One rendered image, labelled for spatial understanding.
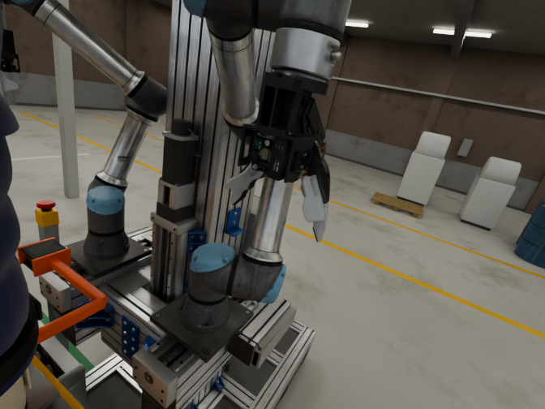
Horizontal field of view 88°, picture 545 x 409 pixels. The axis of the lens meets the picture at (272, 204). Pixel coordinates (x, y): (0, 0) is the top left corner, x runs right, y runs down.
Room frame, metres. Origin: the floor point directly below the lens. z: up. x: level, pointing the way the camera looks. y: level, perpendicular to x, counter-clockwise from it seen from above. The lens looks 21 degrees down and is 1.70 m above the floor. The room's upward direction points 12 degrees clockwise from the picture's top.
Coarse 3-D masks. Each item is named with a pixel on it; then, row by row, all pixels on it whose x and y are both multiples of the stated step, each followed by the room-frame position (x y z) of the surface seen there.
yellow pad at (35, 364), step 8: (32, 360) 0.41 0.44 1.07; (32, 368) 0.39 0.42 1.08; (40, 368) 0.40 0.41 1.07; (48, 376) 0.39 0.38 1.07; (56, 384) 0.37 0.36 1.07; (64, 392) 0.36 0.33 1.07; (64, 400) 0.35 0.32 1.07; (72, 400) 0.35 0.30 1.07; (48, 408) 0.33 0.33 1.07; (56, 408) 0.33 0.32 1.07; (64, 408) 0.33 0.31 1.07; (72, 408) 0.34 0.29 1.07; (80, 408) 0.34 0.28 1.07
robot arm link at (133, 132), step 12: (132, 108) 1.02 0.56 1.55; (132, 120) 1.03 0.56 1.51; (144, 120) 1.03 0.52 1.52; (156, 120) 1.07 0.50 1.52; (120, 132) 1.02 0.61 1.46; (132, 132) 1.02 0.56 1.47; (144, 132) 1.05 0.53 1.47; (120, 144) 1.01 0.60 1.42; (132, 144) 1.02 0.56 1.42; (120, 156) 1.00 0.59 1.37; (132, 156) 1.03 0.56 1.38; (108, 168) 0.99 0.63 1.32; (120, 168) 1.00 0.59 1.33; (96, 180) 0.97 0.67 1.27; (108, 180) 0.97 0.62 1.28; (120, 180) 1.00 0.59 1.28
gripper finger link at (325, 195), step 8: (320, 152) 0.37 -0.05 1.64; (320, 160) 0.36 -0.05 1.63; (312, 168) 0.36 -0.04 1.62; (320, 168) 0.36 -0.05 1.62; (320, 176) 0.36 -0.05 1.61; (328, 176) 0.36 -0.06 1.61; (320, 184) 0.36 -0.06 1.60; (328, 184) 0.36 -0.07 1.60; (320, 192) 0.35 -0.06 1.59; (328, 192) 0.36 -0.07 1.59; (328, 200) 0.36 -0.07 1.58
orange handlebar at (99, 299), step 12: (60, 264) 0.58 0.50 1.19; (72, 276) 0.55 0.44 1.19; (84, 288) 0.52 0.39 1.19; (96, 288) 0.52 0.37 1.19; (96, 300) 0.49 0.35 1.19; (72, 312) 0.44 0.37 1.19; (84, 312) 0.45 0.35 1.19; (48, 324) 0.41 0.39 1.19; (60, 324) 0.41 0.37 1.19; (72, 324) 0.43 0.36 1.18; (48, 336) 0.39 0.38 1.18
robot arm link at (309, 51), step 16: (288, 32) 0.34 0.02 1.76; (304, 32) 0.33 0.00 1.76; (288, 48) 0.34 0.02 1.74; (304, 48) 0.33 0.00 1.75; (320, 48) 0.34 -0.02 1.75; (336, 48) 0.36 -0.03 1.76; (272, 64) 0.35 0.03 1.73; (288, 64) 0.34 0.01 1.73; (304, 64) 0.33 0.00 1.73; (320, 64) 0.34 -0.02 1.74; (320, 80) 0.35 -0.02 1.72
